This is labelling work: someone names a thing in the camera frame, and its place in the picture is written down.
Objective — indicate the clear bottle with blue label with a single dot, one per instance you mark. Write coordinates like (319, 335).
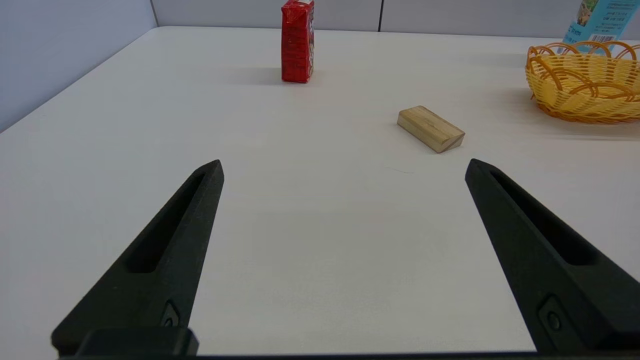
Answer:
(597, 20)

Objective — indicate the red drink carton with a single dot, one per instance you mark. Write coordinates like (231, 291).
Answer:
(297, 45)

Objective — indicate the small wooden block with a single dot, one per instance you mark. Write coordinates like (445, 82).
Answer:
(430, 129)

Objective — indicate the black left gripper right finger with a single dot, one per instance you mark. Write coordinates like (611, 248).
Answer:
(550, 270)

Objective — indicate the yellow woven basket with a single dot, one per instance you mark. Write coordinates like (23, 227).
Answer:
(582, 95)

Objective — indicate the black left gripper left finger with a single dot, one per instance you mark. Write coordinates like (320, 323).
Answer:
(165, 260)

